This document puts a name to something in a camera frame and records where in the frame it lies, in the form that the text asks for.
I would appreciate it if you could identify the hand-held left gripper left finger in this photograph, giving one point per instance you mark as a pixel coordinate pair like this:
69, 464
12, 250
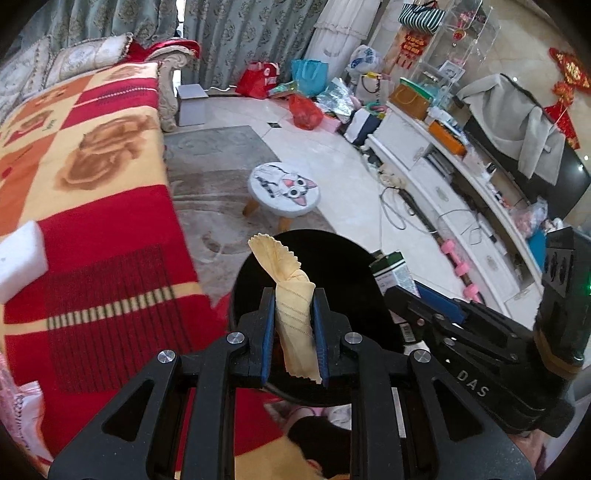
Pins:
268, 341

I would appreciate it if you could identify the grey square box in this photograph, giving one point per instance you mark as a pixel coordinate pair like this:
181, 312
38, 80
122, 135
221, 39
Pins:
191, 106

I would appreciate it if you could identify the silver foil bag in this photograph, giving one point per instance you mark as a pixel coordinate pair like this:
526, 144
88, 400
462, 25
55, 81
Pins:
337, 99

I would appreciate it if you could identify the green patterned curtain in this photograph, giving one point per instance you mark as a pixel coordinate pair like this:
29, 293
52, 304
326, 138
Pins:
101, 21
249, 32

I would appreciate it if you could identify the white lace curtain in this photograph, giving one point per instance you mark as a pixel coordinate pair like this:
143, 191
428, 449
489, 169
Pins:
341, 41

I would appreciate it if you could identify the striped tote bag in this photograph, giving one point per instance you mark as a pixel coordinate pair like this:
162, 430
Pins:
421, 17

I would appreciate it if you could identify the cat print stool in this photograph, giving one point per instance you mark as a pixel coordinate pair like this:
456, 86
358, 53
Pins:
281, 184

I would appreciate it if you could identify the black floor bag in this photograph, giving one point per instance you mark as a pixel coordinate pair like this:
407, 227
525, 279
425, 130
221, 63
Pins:
362, 127

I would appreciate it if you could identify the dark cloth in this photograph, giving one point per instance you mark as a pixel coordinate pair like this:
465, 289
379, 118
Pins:
323, 438

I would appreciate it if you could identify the green carton box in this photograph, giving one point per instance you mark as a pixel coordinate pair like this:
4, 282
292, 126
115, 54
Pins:
392, 272

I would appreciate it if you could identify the carved sofa armrest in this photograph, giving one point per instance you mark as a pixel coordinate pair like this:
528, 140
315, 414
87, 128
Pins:
168, 83

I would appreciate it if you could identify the grey cloth cover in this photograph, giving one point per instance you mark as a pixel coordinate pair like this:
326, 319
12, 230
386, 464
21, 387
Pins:
503, 101

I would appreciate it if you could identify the black television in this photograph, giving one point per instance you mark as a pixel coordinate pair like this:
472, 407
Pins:
554, 184

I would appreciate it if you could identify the white television cabinet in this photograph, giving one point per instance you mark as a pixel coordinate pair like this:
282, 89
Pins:
429, 184

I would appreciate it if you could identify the yellow cleaning cloth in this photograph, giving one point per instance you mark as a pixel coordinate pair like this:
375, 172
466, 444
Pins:
293, 300

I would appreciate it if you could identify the small photo frame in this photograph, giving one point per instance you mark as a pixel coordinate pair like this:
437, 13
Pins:
451, 70

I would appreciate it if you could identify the white foam block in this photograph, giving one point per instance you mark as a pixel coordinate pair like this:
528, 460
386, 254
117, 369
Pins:
21, 263

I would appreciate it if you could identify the red orange printed blanket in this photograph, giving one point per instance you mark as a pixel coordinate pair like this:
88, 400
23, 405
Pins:
115, 258

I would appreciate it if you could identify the white power strip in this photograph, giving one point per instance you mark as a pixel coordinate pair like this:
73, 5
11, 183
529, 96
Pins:
392, 180

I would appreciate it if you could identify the beige patterned cushion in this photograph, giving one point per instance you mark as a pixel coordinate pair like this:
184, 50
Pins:
23, 74
87, 55

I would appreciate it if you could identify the red gold wall decoration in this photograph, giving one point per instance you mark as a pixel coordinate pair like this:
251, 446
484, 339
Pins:
570, 78

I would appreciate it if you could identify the clear glass shelf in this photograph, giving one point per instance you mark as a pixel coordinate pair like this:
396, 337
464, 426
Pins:
466, 41

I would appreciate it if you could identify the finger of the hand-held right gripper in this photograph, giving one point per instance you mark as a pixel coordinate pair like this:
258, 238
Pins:
445, 307
418, 316

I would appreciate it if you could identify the red knot hanging ornament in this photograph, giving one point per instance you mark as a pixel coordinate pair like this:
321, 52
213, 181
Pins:
412, 46

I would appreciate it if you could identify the teal shopping bag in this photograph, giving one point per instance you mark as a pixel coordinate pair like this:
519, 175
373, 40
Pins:
309, 76

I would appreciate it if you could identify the red shopping bag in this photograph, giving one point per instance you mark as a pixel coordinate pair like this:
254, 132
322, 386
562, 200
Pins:
256, 81

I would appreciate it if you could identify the pink dumbbell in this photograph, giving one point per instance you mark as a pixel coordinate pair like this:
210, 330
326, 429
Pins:
461, 270

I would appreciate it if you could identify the red plastic bag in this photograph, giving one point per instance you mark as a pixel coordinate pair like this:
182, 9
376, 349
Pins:
304, 113

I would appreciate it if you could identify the grey floor rug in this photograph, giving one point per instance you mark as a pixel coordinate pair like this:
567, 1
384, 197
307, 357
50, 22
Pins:
217, 152

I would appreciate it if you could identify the white paper bag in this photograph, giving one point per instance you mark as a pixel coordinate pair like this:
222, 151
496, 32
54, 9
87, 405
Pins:
374, 90

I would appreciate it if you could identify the white blue plastic bag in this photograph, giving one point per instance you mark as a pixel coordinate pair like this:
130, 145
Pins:
364, 60

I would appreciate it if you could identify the pink plastic packet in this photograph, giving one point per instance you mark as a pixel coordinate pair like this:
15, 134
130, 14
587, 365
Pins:
23, 415

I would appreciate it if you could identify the black round bin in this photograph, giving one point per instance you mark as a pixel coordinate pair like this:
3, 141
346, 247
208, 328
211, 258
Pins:
337, 267

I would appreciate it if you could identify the orange flat box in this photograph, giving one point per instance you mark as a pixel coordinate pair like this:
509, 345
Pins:
445, 138

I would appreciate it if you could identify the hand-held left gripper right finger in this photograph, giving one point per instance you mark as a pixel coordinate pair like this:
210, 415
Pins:
321, 341

